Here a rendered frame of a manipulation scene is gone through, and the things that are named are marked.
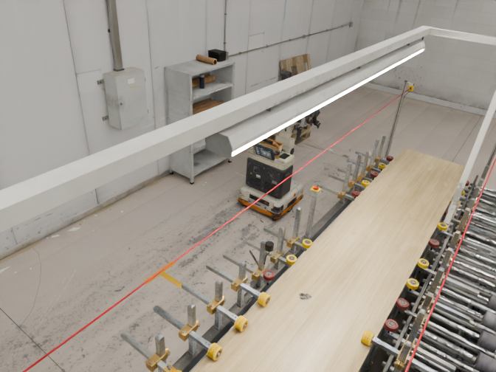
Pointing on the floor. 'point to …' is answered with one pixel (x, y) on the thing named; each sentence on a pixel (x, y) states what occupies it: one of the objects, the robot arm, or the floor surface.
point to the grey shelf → (224, 83)
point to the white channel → (162, 147)
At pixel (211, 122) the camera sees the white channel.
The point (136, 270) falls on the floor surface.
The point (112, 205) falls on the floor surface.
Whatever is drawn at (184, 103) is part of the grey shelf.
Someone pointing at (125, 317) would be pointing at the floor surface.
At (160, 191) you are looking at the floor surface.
